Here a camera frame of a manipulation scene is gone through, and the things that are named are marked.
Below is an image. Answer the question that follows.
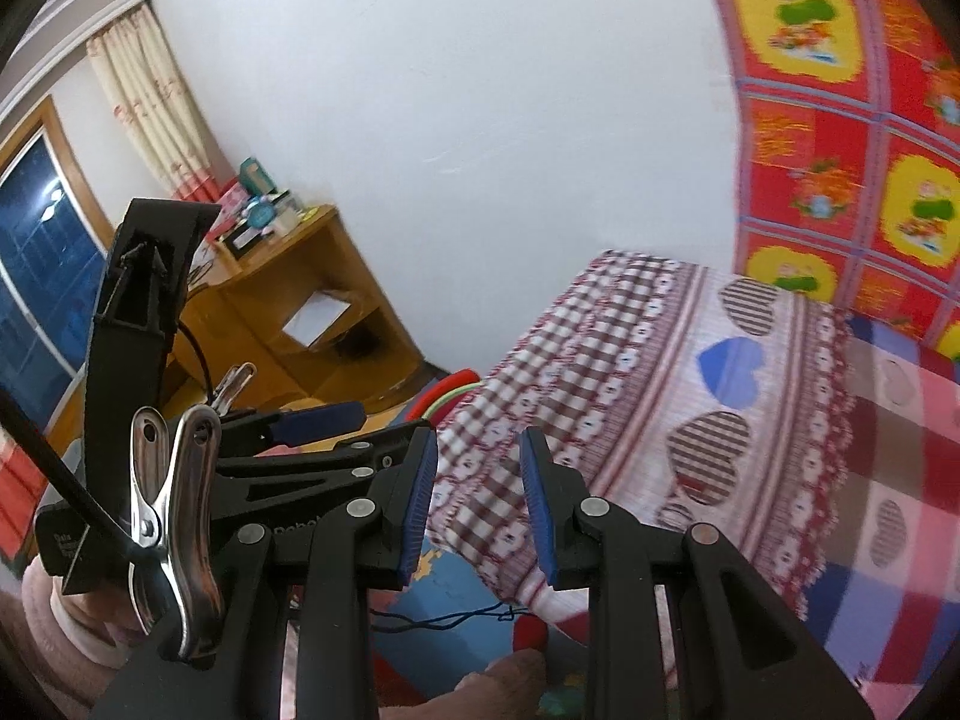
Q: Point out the red plastic stool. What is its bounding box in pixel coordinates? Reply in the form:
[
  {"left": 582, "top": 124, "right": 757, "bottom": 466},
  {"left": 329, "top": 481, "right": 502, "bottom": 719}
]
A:
[{"left": 405, "top": 369, "right": 481, "bottom": 422}]

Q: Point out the person's leg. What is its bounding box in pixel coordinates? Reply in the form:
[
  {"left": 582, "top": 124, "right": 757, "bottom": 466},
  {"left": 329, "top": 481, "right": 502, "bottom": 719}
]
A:
[{"left": 379, "top": 649, "right": 548, "bottom": 720}]

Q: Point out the red floral printed cloth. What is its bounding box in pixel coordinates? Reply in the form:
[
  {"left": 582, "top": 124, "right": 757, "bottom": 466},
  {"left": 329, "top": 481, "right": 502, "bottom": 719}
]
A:
[{"left": 694, "top": 0, "right": 960, "bottom": 350}]

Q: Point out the cream patterned curtain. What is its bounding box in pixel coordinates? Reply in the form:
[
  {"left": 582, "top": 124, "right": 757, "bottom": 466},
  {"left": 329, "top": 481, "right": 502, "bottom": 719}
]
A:
[{"left": 86, "top": 4, "right": 237, "bottom": 200}]

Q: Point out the wooden framed window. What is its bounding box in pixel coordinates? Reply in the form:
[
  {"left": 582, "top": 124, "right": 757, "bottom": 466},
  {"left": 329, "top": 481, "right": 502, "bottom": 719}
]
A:
[{"left": 0, "top": 94, "right": 113, "bottom": 428}]

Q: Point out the checkered heart bedsheet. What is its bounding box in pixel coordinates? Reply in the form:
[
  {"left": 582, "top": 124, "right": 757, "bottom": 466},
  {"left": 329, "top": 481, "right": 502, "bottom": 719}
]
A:
[{"left": 420, "top": 249, "right": 960, "bottom": 691}]

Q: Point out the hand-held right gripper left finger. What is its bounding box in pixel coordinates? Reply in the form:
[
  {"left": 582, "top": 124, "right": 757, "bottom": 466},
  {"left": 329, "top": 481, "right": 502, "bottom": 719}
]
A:
[{"left": 90, "top": 424, "right": 440, "bottom": 720}]

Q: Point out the person's left forearm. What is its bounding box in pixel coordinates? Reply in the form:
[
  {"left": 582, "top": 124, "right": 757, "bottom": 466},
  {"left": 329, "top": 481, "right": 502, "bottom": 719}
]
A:
[{"left": 19, "top": 555, "right": 158, "bottom": 695}]

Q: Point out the white paper sheet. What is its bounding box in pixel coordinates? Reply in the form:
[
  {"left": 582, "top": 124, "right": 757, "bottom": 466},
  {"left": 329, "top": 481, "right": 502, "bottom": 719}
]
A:
[{"left": 281, "top": 296, "right": 352, "bottom": 350}]

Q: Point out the red bucket green rim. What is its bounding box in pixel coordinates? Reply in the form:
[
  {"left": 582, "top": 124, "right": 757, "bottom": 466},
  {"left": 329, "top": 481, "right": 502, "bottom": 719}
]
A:
[{"left": 426, "top": 381, "right": 482, "bottom": 421}]

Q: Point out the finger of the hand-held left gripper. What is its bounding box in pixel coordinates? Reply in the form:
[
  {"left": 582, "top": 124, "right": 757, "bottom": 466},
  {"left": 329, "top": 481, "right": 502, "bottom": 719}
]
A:
[
  {"left": 219, "top": 401, "right": 367, "bottom": 452},
  {"left": 217, "top": 426, "right": 421, "bottom": 500}
]

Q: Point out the thin dark floor cable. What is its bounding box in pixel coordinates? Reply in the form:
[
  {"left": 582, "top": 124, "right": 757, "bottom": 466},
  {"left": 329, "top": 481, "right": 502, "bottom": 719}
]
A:
[{"left": 367, "top": 604, "right": 538, "bottom": 635}]

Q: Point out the wooden desk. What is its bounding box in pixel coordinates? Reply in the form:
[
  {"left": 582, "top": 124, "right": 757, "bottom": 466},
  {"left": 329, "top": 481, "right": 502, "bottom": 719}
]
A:
[{"left": 45, "top": 202, "right": 432, "bottom": 436}]

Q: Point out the metal spring clip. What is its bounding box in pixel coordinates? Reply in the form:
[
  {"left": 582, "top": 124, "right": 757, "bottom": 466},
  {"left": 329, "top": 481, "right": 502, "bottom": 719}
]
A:
[
  {"left": 210, "top": 362, "right": 258, "bottom": 410},
  {"left": 127, "top": 405, "right": 226, "bottom": 661}
]

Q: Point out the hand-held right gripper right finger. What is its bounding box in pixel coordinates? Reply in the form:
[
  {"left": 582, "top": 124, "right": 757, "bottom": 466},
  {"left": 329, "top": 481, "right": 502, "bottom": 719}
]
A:
[{"left": 519, "top": 426, "right": 875, "bottom": 720}]

